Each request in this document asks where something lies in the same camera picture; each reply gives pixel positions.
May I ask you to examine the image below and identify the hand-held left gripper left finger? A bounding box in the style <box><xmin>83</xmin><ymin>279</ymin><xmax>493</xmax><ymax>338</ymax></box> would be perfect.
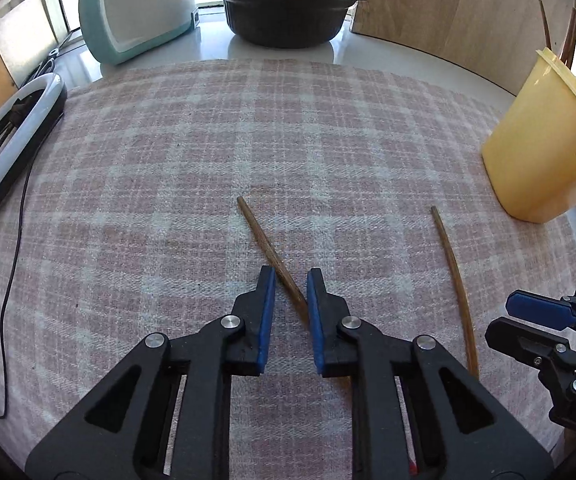
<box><xmin>24</xmin><ymin>265</ymin><xmax>277</xmax><ymax>480</ymax></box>

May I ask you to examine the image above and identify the yellow plastic utensil holder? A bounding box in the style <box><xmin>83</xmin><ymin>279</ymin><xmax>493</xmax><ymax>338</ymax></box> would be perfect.
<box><xmin>482</xmin><ymin>47</ymin><xmax>576</xmax><ymax>223</ymax></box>

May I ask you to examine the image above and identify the wooden board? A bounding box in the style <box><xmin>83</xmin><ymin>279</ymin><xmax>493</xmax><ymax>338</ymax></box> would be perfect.
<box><xmin>350</xmin><ymin>0</ymin><xmax>576</xmax><ymax>98</ymax></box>

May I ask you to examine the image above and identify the white cutting board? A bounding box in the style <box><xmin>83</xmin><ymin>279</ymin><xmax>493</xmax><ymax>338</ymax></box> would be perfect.
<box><xmin>0</xmin><ymin>0</ymin><xmax>59</xmax><ymax>86</ymax></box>

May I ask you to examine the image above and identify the white ring light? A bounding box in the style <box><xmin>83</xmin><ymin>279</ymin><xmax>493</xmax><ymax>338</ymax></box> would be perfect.
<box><xmin>0</xmin><ymin>72</ymin><xmax>68</xmax><ymax>239</ymax></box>

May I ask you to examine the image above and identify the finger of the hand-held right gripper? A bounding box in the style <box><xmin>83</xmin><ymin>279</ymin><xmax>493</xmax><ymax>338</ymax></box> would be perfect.
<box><xmin>485</xmin><ymin>317</ymin><xmax>576</xmax><ymax>433</ymax></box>
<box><xmin>505</xmin><ymin>287</ymin><xmax>576</xmax><ymax>351</ymax></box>

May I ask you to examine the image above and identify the pink plaid cloth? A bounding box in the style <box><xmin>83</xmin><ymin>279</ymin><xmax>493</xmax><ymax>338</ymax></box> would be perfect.
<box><xmin>0</xmin><ymin>59</ymin><xmax>576</xmax><ymax>480</ymax></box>

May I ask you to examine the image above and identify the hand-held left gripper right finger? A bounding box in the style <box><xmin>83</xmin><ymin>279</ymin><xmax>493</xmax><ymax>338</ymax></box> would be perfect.
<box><xmin>306</xmin><ymin>267</ymin><xmax>555</xmax><ymax>480</ymax></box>

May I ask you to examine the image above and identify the teal and white appliance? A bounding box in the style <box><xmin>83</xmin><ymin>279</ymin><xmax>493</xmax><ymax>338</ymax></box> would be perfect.
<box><xmin>77</xmin><ymin>0</ymin><xmax>200</xmax><ymax>66</ymax></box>

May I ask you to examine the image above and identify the black ribbed cooking pot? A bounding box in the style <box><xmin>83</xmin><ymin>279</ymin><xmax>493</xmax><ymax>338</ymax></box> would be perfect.
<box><xmin>204</xmin><ymin>0</ymin><xmax>369</xmax><ymax>50</ymax></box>

